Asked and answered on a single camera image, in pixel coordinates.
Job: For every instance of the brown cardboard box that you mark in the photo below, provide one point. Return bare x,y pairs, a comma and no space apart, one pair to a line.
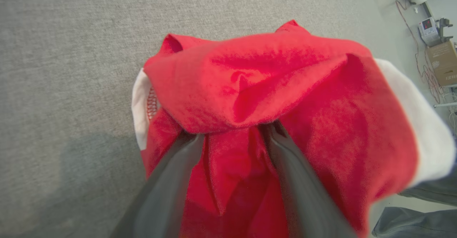
444,61

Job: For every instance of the red and white basketball jersey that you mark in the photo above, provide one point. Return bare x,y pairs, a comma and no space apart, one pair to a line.
285,70

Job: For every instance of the grey denim jeans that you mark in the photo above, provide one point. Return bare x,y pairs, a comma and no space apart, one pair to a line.
410,223

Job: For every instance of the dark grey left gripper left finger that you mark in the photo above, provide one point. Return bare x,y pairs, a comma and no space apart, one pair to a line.
160,202

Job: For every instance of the black metal bracket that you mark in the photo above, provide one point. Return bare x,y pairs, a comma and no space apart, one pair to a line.
443,25

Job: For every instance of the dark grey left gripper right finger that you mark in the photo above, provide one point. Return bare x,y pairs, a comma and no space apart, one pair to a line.
307,202

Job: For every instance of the grey device with red display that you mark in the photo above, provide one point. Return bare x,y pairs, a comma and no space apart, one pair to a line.
428,30

